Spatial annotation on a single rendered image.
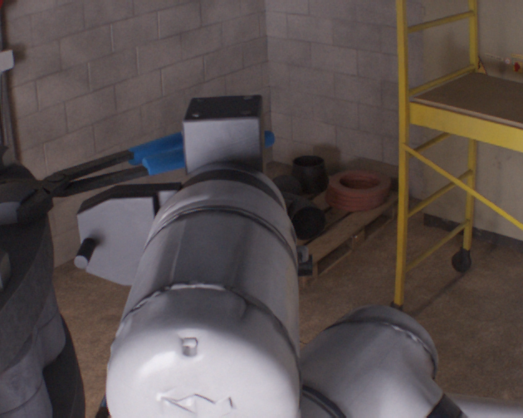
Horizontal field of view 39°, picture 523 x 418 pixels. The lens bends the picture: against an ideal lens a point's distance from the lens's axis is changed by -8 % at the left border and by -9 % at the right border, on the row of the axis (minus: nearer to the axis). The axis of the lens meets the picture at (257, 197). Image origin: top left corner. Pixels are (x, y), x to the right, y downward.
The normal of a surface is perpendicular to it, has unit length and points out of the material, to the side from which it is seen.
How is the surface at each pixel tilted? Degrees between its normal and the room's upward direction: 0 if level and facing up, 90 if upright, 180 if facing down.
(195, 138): 90
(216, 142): 90
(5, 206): 90
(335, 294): 0
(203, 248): 1
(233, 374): 80
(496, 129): 90
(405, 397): 39
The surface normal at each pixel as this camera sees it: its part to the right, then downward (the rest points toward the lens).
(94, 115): 0.76, 0.22
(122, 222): -0.03, 0.40
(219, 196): 0.01, -0.92
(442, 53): -0.65, 0.34
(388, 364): 0.43, -0.63
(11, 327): 0.99, 0.02
